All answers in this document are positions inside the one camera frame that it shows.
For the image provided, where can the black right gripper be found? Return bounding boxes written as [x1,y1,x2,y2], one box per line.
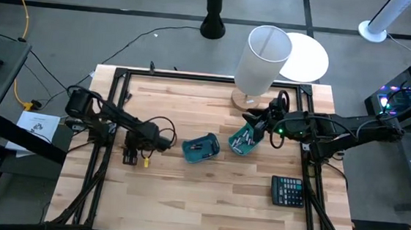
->
[240,95,292,143]

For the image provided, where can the dark teal plastic bin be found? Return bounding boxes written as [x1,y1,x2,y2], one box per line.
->
[179,130,223,167]

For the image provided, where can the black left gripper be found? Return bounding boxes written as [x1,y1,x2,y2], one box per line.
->
[122,128,145,166]

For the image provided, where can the green plastic bin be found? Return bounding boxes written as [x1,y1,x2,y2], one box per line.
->
[226,120,267,158]

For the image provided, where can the black desk calculator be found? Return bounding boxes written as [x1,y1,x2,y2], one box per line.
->
[269,174,307,209]

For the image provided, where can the black aluminium table frame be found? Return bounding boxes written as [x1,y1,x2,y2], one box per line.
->
[44,62,369,230]

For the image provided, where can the white round floor disc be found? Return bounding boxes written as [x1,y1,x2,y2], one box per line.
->
[277,31,332,86]

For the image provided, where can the black floor post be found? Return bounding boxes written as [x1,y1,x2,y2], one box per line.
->
[199,0,229,42]

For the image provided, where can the white shade wooden base lamp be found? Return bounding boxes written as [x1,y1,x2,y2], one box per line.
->
[229,22,295,116]

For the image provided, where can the white paper booklet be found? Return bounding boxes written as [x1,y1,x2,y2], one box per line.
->
[4,109,62,161]

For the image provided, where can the yellow floor cable with plug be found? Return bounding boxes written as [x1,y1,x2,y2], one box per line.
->
[0,0,51,113]

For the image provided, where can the white tower fan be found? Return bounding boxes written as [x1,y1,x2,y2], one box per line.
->
[356,0,411,47]

